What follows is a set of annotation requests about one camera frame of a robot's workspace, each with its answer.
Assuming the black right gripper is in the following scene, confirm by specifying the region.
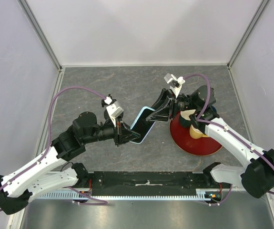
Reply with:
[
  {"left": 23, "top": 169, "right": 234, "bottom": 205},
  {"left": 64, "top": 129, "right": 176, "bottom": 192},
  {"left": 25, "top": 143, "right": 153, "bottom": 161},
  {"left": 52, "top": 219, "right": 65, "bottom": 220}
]
[{"left": 144, "top": 88, "right": 199, "bottom": 123}]

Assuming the slotted cable duct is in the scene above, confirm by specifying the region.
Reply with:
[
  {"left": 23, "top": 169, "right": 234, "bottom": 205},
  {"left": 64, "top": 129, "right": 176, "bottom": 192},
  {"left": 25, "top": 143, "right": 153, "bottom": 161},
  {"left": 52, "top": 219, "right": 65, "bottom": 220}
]
[{"left": 35, "top": 189, "right": 221, "bottom": 201}]

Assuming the aluminium front rail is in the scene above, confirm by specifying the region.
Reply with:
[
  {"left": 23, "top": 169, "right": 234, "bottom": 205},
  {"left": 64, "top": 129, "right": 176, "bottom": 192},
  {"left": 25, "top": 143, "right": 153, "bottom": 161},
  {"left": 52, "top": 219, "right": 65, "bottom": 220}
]
[{"left": 17, "top": 170, "right": 274, "bottom": 191}]

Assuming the aluminium frame post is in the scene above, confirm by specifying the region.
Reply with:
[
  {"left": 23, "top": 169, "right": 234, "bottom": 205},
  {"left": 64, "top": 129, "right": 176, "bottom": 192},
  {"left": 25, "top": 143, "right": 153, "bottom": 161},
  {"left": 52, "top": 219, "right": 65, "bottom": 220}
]
[
  {"left": 227, "top": 0, "right": 271, "bottom": 70},
  {"left": 18, "top": 0, "right": 62, "bottom": 71}
]

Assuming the dark blue cup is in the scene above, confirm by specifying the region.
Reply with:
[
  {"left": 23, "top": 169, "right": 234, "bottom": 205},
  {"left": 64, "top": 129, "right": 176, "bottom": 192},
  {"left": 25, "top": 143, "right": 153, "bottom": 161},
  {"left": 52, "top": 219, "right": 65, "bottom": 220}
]
[{"left": 211, "top": 106, "right": 217, "bottom": 113}]

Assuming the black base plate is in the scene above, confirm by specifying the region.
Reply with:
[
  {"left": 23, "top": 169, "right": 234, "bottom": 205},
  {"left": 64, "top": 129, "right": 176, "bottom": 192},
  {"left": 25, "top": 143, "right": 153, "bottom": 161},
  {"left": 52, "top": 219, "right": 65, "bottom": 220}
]
[{"left": 61, "top": 170, "right": 232, "bottom": 197}]

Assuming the phone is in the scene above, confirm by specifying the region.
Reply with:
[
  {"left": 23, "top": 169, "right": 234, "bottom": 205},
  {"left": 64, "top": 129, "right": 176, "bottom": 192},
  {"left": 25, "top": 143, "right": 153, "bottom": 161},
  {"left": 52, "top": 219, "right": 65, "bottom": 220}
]
[{"left": 131, "top": 106, "right": 155, "bottom": 144}]

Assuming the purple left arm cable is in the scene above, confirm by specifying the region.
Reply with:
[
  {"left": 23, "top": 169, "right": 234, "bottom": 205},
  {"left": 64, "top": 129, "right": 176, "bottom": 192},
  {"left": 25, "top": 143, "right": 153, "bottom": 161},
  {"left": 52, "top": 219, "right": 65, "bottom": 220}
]
[{"left": 0, "top": 85, "right": 109, "bottom": 212}]

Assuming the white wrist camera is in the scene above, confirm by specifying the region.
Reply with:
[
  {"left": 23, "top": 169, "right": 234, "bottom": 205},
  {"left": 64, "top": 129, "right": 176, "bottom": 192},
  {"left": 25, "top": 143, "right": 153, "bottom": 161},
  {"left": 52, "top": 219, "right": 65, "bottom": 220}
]
[
  {"left": 101, "top": 94, "right": 124, "bottom": 127},
  {"left": 164, "top": 73, "right": 185, "bottom": 98}
]

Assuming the aluminium frame post right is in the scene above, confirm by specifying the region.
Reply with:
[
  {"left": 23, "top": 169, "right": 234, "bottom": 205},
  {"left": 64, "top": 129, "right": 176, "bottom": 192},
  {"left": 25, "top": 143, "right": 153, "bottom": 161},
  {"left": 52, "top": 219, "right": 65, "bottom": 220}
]
[{"left": 227, "top": 0, "right": 271, "bottom": 70}]

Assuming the aluminium frame post left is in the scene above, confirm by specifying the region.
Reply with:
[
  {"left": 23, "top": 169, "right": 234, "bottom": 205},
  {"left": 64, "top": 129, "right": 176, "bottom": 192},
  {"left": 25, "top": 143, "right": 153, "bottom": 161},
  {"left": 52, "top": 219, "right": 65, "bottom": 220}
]
[{"left": 18, "top": 0, "right": 62, "bottom": 71}]

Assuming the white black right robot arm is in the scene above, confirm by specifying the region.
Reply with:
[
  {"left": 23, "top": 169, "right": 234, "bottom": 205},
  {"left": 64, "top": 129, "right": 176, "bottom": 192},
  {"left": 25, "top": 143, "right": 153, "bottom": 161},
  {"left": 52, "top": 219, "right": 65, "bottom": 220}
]
[{"left": 145, "top": 85, "right": 274, "bottom": 198}]

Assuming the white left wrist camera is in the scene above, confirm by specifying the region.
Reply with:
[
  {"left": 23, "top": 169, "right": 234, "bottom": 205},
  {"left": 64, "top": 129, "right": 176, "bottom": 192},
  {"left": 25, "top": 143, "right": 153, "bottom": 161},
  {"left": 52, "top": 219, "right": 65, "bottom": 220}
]
[{"left": 101, "top": 94, "right": 124, "bottom": 127}]

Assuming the yellow mug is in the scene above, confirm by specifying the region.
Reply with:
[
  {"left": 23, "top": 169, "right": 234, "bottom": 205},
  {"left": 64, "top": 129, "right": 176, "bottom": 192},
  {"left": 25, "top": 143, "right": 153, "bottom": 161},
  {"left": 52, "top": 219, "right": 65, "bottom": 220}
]
[{"left": 189, "top": 126, "right": 208, "bottom": 139}]

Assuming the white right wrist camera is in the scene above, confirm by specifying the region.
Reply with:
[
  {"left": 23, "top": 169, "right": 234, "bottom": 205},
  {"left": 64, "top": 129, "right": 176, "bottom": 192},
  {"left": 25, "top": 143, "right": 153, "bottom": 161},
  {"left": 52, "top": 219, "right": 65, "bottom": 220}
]
[{"left": 164, "top": 73, "right": 185, "bottom": 98}]

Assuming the red round tray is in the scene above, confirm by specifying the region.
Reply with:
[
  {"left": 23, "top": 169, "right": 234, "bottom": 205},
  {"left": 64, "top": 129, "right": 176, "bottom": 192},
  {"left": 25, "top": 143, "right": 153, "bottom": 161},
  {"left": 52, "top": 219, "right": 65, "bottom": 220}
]
[{"left": 170, "top": 113, "right": 222, "bottom": 156}]

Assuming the green mug cream inside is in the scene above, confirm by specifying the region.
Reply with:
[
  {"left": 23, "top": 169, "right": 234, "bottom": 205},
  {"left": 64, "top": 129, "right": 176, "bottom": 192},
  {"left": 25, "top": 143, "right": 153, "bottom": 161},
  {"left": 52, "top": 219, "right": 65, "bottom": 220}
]
[{"left": 179, "top": 109, "right": 196, "bottom": 128}]

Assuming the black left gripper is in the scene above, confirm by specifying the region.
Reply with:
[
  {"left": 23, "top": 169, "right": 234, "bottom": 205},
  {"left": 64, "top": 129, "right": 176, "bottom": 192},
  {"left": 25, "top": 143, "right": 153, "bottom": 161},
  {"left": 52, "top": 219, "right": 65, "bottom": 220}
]
[{"left": 82, "top": 115, "right": 141, "bottom": 146}]

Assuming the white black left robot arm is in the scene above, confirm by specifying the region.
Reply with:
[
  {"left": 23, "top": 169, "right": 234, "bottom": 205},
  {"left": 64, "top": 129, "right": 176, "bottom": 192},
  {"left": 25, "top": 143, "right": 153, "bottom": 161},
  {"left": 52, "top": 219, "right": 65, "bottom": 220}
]
[{"left": 0, "top": 112, "right": 141, "bottom": 215}]

